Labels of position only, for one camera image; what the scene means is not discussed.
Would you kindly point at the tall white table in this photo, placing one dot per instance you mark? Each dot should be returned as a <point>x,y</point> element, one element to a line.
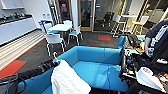
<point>126,16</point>

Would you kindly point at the black equipment cart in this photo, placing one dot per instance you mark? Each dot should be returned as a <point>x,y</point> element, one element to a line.
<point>133,66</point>

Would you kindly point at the white lower kitchen cabinets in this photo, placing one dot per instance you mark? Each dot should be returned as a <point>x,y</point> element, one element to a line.
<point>15,28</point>

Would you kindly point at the white hanger with shirt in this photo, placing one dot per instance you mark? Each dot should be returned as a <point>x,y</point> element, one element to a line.
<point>55,55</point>

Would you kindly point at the person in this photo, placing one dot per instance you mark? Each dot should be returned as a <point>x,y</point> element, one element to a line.
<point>158,36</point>

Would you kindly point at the white square table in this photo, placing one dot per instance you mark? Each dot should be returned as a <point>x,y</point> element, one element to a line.
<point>60,26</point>

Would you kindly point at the wood framed glass door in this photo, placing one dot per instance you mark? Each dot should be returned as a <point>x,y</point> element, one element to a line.
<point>86,15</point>
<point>65,11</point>

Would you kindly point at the white chair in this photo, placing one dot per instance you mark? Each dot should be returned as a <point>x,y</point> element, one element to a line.
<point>55,39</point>
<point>76,32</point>
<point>67,22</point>
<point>45,26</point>

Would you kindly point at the tall white stool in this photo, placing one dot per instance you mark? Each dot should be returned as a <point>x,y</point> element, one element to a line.
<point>116,24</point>

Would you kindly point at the white shirt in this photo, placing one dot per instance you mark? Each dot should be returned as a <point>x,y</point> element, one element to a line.
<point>68,80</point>

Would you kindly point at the white kitchen cabinets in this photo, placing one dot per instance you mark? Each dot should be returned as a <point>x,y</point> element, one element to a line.
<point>15,28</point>
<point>10,4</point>

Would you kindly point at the blue sofa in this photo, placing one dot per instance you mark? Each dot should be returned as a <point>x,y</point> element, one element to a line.
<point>93,63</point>

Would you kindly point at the black office chair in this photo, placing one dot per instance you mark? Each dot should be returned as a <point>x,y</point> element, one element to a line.
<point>108,18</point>

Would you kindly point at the tall yellow stool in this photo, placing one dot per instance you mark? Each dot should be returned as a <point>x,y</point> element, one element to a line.
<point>137,24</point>

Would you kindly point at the white upper kitchen cabinets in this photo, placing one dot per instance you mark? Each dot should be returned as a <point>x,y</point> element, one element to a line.
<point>10,4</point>

